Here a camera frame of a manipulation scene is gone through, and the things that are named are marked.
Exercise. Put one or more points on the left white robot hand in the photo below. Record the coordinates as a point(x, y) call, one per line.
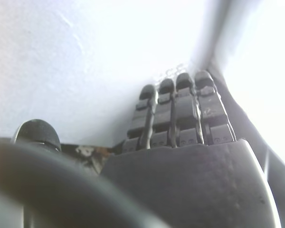
point(180, 185)

